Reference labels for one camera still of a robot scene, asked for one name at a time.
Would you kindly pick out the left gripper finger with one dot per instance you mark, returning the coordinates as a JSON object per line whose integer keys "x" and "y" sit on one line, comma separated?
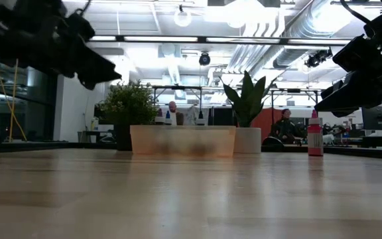
{"x": 95, "y": 81}
{"x": 75, "y": 59}

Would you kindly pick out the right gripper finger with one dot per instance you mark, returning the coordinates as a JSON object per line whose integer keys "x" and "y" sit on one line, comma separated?
{"x": 370, "y": 86}
{"x": 342, "y": 105}

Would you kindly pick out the large pink food coloring bottle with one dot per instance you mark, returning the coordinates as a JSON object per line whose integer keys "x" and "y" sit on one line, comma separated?
{"x": 315, "y": 139}

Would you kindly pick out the large blue food coloring bottle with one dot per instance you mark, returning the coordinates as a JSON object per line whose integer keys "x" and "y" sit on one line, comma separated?
{"x": 167, "y": 117}

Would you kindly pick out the large purple food coloring bottle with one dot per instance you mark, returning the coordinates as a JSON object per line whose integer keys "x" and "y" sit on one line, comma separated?
{"x": 160, "y": 117}

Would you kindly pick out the black monitor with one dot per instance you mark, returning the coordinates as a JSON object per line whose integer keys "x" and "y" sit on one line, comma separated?
{"x": 376, "y": 117}

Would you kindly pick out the bushy green potted plant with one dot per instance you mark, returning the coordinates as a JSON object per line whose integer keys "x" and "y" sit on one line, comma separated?
{"x": 129, "y": 103}

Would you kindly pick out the black desk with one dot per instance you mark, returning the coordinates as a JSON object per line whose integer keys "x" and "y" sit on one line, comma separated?
{"x": 376, "y": 141}

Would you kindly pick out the black ceiling spotlight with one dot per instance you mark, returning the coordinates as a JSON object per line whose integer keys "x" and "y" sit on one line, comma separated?
{"x": 204, "y": 59}
{"x": 317, "y": 58}

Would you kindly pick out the person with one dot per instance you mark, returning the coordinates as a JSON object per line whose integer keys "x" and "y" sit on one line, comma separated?
{"x": 284, "y": 128}
{"x": 177, "y": 116}

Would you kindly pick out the orange partition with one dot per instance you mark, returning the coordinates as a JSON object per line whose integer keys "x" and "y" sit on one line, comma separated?
{"x": 264, "y": 121}

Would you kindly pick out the snake plant in white pot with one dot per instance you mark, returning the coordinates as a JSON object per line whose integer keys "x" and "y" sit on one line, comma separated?
{"x": 249, "y": 139}

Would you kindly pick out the orange translucent plastic bin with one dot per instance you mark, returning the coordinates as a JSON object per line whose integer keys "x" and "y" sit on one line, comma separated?
{"x": 184, "y": 141}

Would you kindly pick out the white globe lamp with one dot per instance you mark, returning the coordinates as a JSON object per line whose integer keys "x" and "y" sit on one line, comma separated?
{"x": 182, "y": 18}

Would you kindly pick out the long white light bar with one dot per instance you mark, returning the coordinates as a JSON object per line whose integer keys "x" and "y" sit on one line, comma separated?
{"x": 211, "y": 39}

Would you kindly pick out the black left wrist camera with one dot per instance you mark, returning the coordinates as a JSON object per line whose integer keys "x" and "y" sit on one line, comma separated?
{"x": 78, "y": 26}

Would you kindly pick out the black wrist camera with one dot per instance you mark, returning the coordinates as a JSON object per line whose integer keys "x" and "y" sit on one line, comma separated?
{"x": 78, "y": 26}
{"x": 356, "y": 49}

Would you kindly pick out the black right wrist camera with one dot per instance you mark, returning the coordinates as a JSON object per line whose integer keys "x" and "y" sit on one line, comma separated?
{"x": 356, "y": 49}

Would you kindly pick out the black metal frame stand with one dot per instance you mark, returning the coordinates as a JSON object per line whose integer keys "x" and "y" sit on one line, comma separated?
{"x": 177, "y": 87}
{"x": 293, "y": 90}

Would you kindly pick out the silver ventilation duct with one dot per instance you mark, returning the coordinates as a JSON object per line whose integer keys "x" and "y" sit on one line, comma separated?
{"x": 297, "y": 30}

